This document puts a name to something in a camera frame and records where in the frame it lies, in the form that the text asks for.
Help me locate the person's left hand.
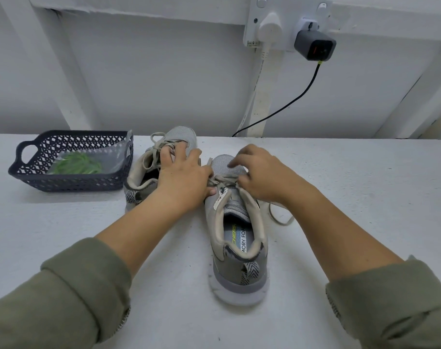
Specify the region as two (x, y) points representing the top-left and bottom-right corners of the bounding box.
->
(154, 142), (218, 217)

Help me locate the person's right hand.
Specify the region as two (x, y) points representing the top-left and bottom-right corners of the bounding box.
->
(228, 144), (317, 211)

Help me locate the beige shoelace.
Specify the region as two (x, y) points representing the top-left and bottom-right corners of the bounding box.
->
(209, 174), (295, 227)
(142, 131), (178, 170)

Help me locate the gray sneaker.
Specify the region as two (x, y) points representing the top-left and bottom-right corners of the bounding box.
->
(204, 154), (271, 307)
(124, 126), (200, 213)

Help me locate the green shoelace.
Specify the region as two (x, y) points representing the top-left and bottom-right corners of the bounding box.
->
(49, 152), (104, 175)

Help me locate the person's left forearm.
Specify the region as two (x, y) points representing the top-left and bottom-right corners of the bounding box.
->
(0, 196), (187, 349)

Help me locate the person's right forearm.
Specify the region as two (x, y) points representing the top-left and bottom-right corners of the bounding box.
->
(293, 189), (441, 349)

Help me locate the clear plastic bag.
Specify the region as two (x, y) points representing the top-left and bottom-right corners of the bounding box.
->
(50, 139), (132, 176)

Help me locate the gray charger adapter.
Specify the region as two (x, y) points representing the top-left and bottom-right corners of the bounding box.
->
(294, 27), (337, 63)

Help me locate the white plug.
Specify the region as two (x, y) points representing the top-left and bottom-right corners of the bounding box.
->
(257, 11), (284, 45)

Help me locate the dark plastic lattice basket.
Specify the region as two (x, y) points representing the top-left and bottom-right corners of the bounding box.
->
(8, 130), (134, 192)

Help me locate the black cable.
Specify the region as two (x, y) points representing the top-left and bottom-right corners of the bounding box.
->
(232, 61), (322, 137)

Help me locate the white cable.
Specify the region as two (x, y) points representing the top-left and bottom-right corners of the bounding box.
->
(238, 46), (269, 135)

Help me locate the white wall socket plate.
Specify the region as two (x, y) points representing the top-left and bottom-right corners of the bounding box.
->
(244, 0), (335, 51)

